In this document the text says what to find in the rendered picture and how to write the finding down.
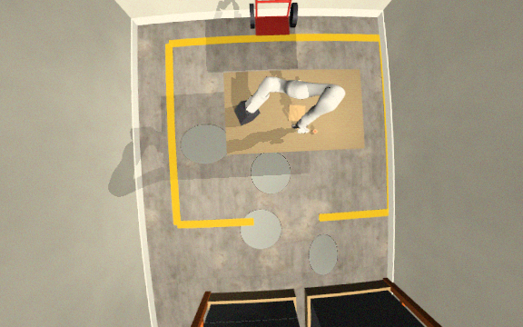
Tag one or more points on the tan square mat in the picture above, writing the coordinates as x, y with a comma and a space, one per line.
296, 112

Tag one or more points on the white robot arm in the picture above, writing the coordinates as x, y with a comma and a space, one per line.
330, 97

